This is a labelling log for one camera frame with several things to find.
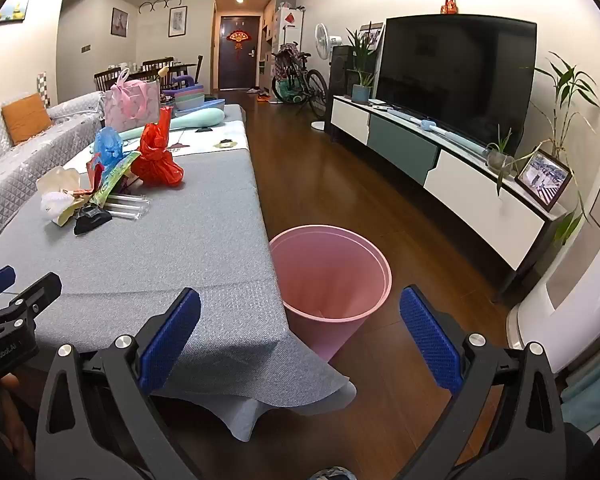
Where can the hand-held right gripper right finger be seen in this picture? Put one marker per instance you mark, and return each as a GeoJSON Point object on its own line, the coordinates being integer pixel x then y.
{"type": "Point", "coordinates": [427, 340]}

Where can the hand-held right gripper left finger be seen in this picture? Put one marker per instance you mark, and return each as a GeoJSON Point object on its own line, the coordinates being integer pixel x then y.
{"type": "Point", "coordinates": [172, 335]}

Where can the black plastic bag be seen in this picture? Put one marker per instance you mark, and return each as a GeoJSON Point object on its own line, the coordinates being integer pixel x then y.
{"type": "Point", "coordinates": [92, 221]}

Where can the pink plastic bin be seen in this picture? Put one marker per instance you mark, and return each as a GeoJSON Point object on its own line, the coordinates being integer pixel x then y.
{"type": "Point", "coordinates": [330, 280]}

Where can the person's left hand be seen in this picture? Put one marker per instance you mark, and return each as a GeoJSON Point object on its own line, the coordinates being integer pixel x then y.
{"type": "Point", "coordinates": [9, 387]}

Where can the white crumpled tissue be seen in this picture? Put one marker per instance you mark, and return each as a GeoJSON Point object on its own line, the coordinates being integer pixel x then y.
{"type": "Point", "coordinates": [55, 204]}

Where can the grey table cloth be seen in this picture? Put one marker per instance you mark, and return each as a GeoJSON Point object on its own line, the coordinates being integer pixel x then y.
{"type": "Point", "coordinates": [180, 240]}

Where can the white floor appliance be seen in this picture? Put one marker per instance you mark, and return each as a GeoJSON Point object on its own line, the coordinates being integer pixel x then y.
{"type": "Point", "coordinates": [535, 320]}

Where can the grey quilted sofa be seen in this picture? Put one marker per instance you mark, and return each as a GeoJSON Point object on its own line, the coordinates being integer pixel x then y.
{"type": "Point", "coordinates": [10, 170]}

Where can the beige crumpled paper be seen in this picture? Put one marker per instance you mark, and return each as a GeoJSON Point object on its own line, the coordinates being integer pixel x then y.
{"type": "Point", "coordinates": [57, 180]}

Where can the clear plastic tube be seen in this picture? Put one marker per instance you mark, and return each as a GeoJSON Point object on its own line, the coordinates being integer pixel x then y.
{"type": "Point", "coordinates": [122, 213]}
{"type": "Point", "coordinates": [125, 206]}
{"type": "Point", "coordinates": [127, 199]}

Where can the green snack wrapper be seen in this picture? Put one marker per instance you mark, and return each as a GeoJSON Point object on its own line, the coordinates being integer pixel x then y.
{"type": "Point", "coordinates": [112, 180]}

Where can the white and green television cabinet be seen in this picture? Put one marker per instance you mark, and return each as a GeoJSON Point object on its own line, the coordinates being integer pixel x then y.
{"type": "Point", "coordinates": [475, 195]}

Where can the blue plastic bag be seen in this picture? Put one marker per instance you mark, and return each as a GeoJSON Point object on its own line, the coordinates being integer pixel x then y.
{"type": "Point", "coordinates": [107, 145]}

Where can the orange cushion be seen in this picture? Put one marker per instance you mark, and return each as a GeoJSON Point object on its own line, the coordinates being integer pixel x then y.
{"type": "Point", "coordinates": [26, 117]}

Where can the teal cloth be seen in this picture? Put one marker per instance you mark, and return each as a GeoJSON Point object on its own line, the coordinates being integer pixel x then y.
{"type": "Point", "coordinates": [590, 390]}

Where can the red plastic bag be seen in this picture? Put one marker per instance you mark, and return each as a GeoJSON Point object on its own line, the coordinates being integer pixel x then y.
{"type": "Point", "coordinates": [155, 165]}

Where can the printed white table runner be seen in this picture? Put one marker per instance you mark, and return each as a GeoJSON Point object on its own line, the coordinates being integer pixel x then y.
{"type": "Point", "coordinates": [205, 144]}

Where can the checkered board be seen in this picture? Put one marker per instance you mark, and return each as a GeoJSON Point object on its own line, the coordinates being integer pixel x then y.
{"type": "Point", "coordinates": [41, 87]}

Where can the pink gift bag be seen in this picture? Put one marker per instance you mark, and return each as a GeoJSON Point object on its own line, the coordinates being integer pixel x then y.
{"type": "Point", "coordinates": [130, 105]}

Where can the light blue long stick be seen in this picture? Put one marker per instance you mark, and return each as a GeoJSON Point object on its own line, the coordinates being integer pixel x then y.
{"type": "Point", "coordinates": [430, 126]}

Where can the mint green long spoon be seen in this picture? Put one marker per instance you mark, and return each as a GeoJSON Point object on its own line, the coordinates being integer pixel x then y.
{"type": "Point", "coordinates": [200, 119]}

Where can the dark wooden dining chair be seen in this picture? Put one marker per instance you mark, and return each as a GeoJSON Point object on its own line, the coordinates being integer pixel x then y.
{"type": "Point", "coordinates": [106, 79]}
{"type": "Point", "coordinates": [198, 70]}
{"type": "Point", "coordinates": [157, 65]}

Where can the blue plastic tray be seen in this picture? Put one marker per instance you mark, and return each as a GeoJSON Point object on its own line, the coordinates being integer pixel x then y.
{"type": "Point", "coordinates": [214, 104]}

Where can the stack of pastel bowls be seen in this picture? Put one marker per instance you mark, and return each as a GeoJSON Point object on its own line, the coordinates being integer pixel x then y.
{"type": "Point", "coordinates": [189, 99]}

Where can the white remote control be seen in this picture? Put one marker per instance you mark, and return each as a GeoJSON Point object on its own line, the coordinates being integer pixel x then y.
{"type": "Point", "coordinates": [382, 105]}

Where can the purple curved object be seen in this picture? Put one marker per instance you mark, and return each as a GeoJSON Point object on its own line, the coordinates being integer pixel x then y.
{"type": "Point", "coordinates": [185, 80]}

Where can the shoes by door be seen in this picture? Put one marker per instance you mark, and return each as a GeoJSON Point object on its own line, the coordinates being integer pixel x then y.
{"type": "Point", "coordinates": [260, 95]}

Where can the potted plant in blue pot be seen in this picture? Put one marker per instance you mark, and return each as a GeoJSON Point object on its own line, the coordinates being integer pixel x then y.
{"type": "Point", "coordinates": [361, 92]}

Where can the yellow tulip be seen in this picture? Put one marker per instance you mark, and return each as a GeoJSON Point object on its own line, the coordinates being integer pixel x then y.
{"type": "Point", "coordinates": [166, 68]}

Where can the black flat television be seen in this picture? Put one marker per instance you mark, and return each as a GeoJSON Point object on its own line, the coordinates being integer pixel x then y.
{"type": "Point", "coordinates": [455, 75]}

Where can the tall bamboo plant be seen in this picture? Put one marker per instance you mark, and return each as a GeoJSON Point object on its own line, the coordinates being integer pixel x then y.
{"type": "Point", "coordinates": [562, 110]}

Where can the dark wooden dining table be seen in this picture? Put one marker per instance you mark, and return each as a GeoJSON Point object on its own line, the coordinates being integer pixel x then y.
{"type": "Point", "coordinates": [182, 66]}

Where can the dark entrance door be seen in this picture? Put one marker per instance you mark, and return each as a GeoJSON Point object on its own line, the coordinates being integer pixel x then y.
{"type": "Point", "coordinates": [237, 65]}

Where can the black tower speaker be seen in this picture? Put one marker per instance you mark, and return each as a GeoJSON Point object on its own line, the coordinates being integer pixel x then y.
{"type": "Point", "coordinates": [339, 72]}

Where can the bicycle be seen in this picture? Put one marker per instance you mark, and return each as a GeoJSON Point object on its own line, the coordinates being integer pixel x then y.
{"type": "Point", "coordinates": [300, 80]}

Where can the red fan door ornament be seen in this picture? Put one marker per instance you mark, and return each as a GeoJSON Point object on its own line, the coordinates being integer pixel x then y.
{"type": "Point", "coordinates": [238, 38]}

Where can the desk calendar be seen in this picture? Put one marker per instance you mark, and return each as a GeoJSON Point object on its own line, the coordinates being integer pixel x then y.
{"type": "Point", "coordinates": [372, 35]}

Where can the white standing fan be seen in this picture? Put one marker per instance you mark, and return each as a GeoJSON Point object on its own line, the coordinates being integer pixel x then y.
{"type": "Point", "coordinates": [321, 39]}

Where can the white fridge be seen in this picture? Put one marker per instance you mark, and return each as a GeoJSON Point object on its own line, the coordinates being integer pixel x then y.
{"type": "Point", "coordinates": [287, 30]}

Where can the wooden photo frame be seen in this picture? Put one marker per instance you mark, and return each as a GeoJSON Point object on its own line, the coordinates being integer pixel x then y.
{"type": "Point", "coordinates": [544, 180]}

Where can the framed wall picture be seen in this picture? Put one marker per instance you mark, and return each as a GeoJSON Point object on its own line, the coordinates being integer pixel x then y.
{"type": "Point", "coordinates": [178, 21]}
{"type": "Point", "coordinates": [119, 22]}

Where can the black arched wall decoration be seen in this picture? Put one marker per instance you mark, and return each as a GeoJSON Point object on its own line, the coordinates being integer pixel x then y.
{"type": "Point", "coordinates": [159, 5]}

